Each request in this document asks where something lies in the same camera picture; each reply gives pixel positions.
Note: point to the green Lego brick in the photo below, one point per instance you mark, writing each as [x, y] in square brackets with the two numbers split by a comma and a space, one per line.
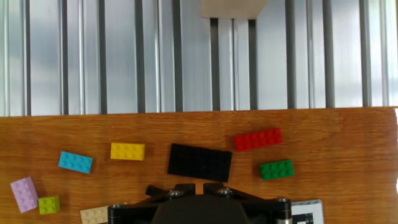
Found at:
[276, 170]

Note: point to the beige block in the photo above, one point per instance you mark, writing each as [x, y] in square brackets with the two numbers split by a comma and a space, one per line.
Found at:
[233, 8]

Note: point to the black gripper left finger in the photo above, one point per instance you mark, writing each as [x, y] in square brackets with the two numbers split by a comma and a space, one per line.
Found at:
[136, 208]

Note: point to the black Lego plate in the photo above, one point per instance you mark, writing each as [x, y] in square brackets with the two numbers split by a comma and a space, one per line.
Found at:
[199, 162]

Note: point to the cyan Lego brick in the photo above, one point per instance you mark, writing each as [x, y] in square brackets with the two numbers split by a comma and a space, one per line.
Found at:
[75, 162]

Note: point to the black white fiducial marker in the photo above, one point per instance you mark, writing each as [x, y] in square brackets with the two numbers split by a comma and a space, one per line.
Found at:
[308, 211]

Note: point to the small lime Lego brick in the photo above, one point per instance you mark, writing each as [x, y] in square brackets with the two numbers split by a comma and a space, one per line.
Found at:
[49, 204]

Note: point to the pink Lego brick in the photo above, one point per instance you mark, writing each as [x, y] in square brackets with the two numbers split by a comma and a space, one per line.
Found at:
[24, 194]

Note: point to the yellow Lego brick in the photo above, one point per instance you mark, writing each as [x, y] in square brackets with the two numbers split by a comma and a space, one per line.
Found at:
[127, 151]

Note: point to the wood grain mat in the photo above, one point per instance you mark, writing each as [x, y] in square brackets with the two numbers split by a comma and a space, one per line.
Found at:
[199, 127]

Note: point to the red Lego brick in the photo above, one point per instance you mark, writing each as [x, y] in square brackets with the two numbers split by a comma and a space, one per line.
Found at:
[258, 139]

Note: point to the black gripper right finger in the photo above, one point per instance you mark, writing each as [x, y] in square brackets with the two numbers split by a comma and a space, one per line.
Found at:
[267, 208]

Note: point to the tan Lego plate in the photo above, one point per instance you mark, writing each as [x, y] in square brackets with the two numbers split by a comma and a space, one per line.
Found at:
[93, 215]

